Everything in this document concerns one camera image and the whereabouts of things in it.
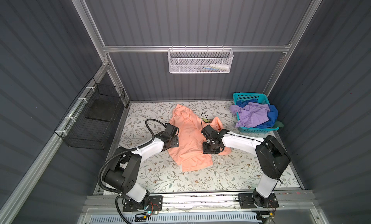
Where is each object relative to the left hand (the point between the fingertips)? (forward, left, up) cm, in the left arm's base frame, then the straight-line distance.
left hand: (170, 141), depth 93 cm
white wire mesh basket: (+67, -26, +18) cm, 74 cm away
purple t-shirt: (+10, -54, +11) cm, 56 cm away
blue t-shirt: (+10, -68, +12) cm, 69 cm away
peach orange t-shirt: (-9, -11, -2) cm, 15 cm away
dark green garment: (+3, -70, +9) cm, 70 cm away
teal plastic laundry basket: (+31, -71, +6) cm, 78 cm away
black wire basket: (-1, +39, +23) cm, 46 cm away
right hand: (-8, -23, -2) cm, 24 cm away
